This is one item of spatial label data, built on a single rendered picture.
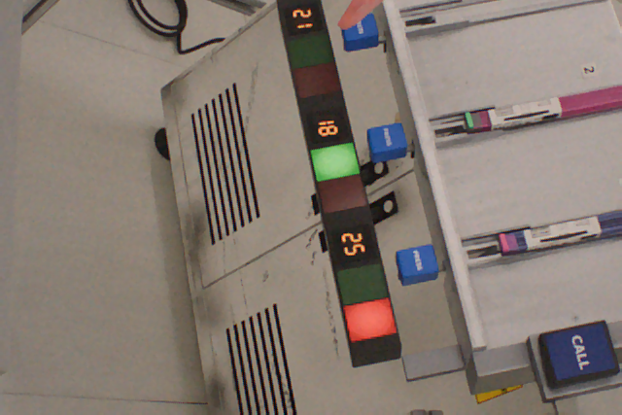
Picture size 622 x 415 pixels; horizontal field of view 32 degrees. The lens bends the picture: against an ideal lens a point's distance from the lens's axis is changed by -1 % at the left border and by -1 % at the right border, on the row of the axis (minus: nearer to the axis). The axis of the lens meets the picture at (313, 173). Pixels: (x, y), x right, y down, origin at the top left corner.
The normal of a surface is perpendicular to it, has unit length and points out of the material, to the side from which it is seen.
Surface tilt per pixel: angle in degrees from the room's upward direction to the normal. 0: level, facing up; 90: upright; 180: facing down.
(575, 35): 48
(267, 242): 90
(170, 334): 0
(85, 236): 0
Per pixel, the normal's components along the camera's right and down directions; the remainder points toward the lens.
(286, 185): -0.69, -0.18
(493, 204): -0.05, -0.42
